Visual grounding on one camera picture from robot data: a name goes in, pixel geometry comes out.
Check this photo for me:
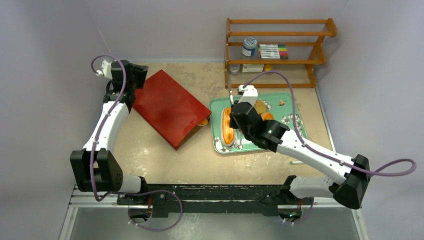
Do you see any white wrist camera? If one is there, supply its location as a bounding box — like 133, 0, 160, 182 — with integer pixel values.
237, 85, 258, 106
95, 58, 113, 80

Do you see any small grey jar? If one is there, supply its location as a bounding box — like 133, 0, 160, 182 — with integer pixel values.
229, 64, 241, 75

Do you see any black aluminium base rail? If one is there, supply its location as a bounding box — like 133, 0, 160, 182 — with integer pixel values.
67, 183, 314, 220

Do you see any long glazed fake bread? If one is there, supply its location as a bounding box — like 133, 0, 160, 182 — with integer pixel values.
220, 107, 236, 147

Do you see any small green white pen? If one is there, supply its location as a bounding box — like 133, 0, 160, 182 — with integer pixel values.
289, 161, 304, 165

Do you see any brown crusty fake bread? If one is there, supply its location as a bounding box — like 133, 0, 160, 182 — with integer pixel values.
253, 99, 268, 115

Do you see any green floral tray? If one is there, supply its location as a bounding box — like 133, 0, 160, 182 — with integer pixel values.
209, 92, 307, 155

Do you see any purple cable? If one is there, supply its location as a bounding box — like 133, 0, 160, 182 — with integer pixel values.
241, 70, 418, 226
89, 54, 183, 233

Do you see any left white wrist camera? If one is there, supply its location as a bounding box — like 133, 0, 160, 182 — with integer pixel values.
95, 58, 113, 80

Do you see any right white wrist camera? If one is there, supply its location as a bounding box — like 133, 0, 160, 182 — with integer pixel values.
237, 85, 258, 106

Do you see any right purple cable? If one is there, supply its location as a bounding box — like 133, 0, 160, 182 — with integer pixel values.
241, 70, 418, 226

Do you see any wooden shelf rack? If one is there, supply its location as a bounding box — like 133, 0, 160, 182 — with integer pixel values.
224, 18, 338, 89

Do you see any red paper bag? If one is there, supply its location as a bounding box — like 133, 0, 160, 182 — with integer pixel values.
132, 70, 212, 150

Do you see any small white box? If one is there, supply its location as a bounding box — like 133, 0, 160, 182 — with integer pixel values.
241, 63, 264, 73

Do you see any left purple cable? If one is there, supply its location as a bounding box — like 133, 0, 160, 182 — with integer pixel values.
89, 54, 183, 233

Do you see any round pale fake bun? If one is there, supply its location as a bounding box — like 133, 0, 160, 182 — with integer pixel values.
260, 112, 275, 121

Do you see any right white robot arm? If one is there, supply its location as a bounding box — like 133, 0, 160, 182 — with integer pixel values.
230, 102, 371, 210

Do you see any coloured marker pen set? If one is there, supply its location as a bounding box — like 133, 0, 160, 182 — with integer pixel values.
258, 44, 289, 60

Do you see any orange fake bread in bag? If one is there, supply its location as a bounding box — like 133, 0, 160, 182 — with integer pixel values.
197, 118, 209, 127

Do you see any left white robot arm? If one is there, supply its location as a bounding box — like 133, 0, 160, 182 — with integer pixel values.
70, 59, 149, 205

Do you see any white jar blue lid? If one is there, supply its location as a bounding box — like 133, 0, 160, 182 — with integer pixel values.
242, 37, 258, 57

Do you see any yellow small object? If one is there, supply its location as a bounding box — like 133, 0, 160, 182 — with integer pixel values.
263, 64, 274, 73

